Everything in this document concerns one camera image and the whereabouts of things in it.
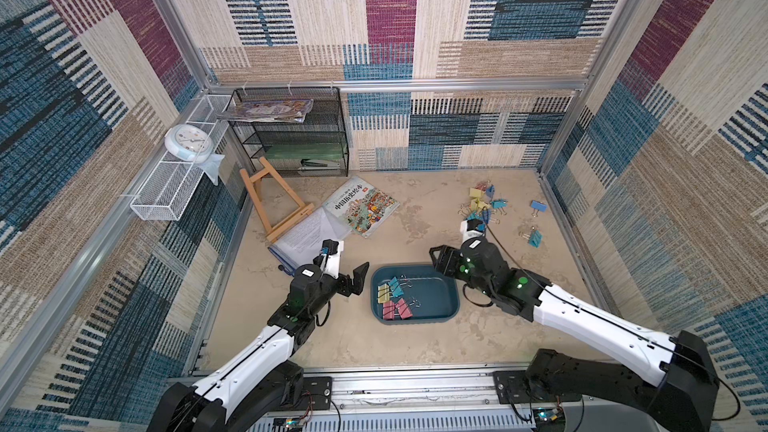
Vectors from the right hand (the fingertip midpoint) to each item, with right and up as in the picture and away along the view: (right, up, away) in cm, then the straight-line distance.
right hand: (439, 248), depth 78 cm
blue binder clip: (+22, +7, +31) cm, 38 cm away
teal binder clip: (-11, -14, +10) cm, 20 cm away
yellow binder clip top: (+19, +15, +33) cm, 41 cm away
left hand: (-23, -3, +4) cm, 24 cm away
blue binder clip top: (+24, +16, +32) cm, 43 cm away
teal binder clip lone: (+35, 0, +21) cm, 41 cm away
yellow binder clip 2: (+20, +11, +29) cm, 37 cm away
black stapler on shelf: (-39, +26, +33) cm, 58 cm away
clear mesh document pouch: (-41, -2, +23) cm, 48 cm away
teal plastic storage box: (+2, -16, +11) cm, 19 cm away
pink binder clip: (-13, -18, +7) cm, 24 cm away
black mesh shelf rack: (-40, +32, +34) cm, 62 cm away
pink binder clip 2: (-9, -18, +7) cm, 21 cm away
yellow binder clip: (-15, -15, +10) cm, 23 cm away
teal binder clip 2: (+27, +11, +31) cm, 42 cm away
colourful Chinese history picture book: (-23, +10, +31) cm, 40 cm away
